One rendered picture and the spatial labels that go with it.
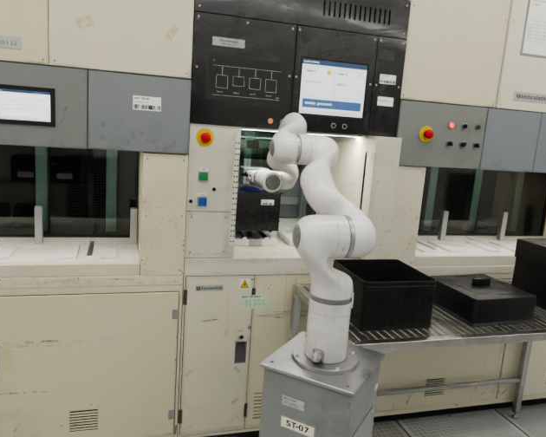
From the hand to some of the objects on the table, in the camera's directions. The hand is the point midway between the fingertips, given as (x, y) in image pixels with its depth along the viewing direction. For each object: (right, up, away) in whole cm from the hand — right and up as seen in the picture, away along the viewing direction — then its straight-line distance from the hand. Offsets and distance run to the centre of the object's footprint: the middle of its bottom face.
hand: (253, 173), depth 232 cm
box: (+130, -57, -19) cm, 143 cm away
